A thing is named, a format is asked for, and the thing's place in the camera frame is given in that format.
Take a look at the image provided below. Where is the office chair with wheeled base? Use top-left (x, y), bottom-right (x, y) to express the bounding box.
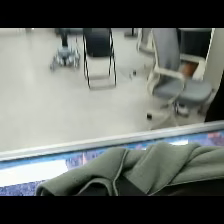
top-left (49, 28), bottom-right (82, 72)

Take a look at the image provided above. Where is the silver frame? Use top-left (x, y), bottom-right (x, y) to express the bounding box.
top-left (0, 120), bottom-right (224, 163)

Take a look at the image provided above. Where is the grey office chair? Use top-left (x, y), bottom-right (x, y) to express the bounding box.
top-left (145, 28), bottom-right (215, 130)

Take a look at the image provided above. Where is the grey-green garment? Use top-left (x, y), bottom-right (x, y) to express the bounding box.
top-left (35, 141), bottom-right (224, 197)

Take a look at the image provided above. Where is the black folding chair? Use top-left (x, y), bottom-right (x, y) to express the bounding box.
top-left (81, 28), bottom-right (118, 91)

